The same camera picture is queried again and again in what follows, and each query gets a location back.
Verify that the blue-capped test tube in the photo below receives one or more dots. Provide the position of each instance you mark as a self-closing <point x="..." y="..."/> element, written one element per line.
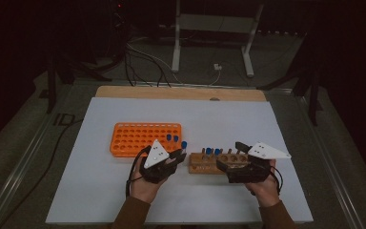
<point x="169" y="137"/>
<point x="184" y="145"/>
<point x="176" y="139"/>
<point x="208" y="150"/>
<point x="217" y="151"/>

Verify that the wooden test tube rack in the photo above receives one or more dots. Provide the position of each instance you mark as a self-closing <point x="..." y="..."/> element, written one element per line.
<point x="203" y="167"/>

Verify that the orange plastic test tube rack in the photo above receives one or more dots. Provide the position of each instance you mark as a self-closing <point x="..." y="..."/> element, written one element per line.
<point x="130" y="140"/>

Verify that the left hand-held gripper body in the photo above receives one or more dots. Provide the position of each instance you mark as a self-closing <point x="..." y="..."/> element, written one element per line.
<point x="155" y="156"/>

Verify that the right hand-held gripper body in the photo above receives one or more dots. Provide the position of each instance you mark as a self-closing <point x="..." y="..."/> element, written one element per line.
<point x="263" y="151"/>

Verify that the person's left hand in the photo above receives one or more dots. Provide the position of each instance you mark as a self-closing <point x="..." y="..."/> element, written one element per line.
<point x="144" y="189"/>

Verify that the white table sheet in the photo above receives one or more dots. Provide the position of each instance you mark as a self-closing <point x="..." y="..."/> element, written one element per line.
<point x="184" y="114"/>

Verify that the white plug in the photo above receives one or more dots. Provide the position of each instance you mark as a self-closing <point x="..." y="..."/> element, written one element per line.
<point x="217" y="66"/>

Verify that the white metal stand frame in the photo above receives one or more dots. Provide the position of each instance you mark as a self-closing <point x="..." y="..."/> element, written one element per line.
<point x="216" y="24"/>

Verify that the metal floor rail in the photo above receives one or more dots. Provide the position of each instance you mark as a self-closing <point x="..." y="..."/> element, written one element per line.
<point x="22" y="159"/>
<point x="327" y="159"/>

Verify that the black tripod stand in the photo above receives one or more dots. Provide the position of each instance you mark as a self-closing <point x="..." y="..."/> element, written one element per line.
<point x="51" y="86"/>
<point x="313" y="98"/>

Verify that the dark equipment stand red light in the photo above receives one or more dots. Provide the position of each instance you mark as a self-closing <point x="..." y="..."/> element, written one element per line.
<point x="119" y="28"/>

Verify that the person's right hand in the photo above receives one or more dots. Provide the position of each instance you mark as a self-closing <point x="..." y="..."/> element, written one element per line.
<point x="265" y="192"/>

